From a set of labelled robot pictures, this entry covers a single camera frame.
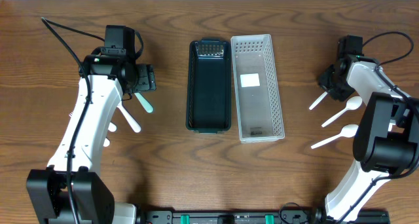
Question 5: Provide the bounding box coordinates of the white plastic spoon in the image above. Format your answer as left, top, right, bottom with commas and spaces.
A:
311, 124, 359, 149
309, 92, 328, 110
117, 102, 141, 133
321, 96, 363, 128

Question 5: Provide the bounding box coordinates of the teal handled plastic fork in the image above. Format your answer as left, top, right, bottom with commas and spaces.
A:
135, 92, 154, 113

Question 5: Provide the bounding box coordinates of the clear perforated plastic basket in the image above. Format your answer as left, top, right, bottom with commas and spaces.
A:
230, 34, 285, 143

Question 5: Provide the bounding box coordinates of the white plastic fork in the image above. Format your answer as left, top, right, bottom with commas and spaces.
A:
108, 122, 117, 132
69, 113, 110, 147

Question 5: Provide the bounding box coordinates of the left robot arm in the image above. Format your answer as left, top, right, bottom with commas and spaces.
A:
26, 25, 156, 223

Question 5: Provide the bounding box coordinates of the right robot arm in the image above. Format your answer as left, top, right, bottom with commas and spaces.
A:
308, 35, 418, 223

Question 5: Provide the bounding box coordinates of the white label sticker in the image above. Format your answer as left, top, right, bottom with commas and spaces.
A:
240, 73, 260, 88

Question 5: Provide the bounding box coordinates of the black plastic basket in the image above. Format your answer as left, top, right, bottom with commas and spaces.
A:
185, 38, 232, 134

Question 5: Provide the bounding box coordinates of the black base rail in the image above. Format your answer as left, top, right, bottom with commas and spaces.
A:
136, 209, 390, 224

